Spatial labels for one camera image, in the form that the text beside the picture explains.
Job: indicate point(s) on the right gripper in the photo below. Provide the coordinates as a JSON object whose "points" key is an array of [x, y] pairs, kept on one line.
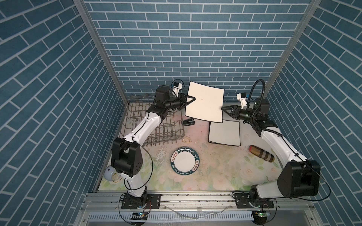
{"points": [[235, 111]]}

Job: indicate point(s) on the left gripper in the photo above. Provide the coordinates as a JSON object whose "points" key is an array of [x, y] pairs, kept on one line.
{"points": [[181, 101]]}

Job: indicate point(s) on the white square plate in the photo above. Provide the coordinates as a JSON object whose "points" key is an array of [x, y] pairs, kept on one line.
{"points": [[225, 133], [207, 104]]}

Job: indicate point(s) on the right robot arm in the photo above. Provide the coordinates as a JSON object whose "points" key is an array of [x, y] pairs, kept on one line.
{"points": [[299, 178]]}

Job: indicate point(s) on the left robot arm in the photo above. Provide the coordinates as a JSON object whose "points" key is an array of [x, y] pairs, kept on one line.
{"points": [[126, 156]]}

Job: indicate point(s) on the black stapler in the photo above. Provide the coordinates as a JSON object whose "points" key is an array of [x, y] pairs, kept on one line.
{"points": [[188, 122]]}

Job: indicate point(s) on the brown striped cylinder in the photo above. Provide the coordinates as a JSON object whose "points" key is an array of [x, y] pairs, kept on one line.
{"points": [[261, 153]]}

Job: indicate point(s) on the white round bowl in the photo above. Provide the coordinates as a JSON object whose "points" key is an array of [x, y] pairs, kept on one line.
{"points": [[111, 175]]}

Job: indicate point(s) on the right base circuit board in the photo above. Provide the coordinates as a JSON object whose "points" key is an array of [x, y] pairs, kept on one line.
{"points": [[260, 215]]}

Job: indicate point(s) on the base circuit board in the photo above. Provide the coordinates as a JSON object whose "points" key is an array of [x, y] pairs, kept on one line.
{"points": [[140, 216], [260, 215]]}

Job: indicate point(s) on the left base circuit board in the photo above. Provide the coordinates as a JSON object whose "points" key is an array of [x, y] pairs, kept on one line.
{"points": [[140, 216]]}

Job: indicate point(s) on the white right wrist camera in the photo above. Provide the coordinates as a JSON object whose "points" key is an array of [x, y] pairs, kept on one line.
{"points": [[242, 98]]}

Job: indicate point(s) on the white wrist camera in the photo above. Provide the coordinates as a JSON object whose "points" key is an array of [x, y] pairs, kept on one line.
{"points": [[176, 88], [242, 98]]}

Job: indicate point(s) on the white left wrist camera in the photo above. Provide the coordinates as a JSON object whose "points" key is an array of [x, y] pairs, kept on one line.
{"points": [[176, 88]]}

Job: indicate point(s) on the grey wire dish rack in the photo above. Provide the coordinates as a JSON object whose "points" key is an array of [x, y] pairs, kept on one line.
{"points": [[170, 130]]}

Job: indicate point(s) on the aluminium mounting rail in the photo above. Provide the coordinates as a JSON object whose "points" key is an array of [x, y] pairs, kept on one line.
{"points": [[283, 212]]}

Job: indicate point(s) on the white cable duct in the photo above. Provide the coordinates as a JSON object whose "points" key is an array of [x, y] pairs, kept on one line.
{"points": [[171, 217]]}

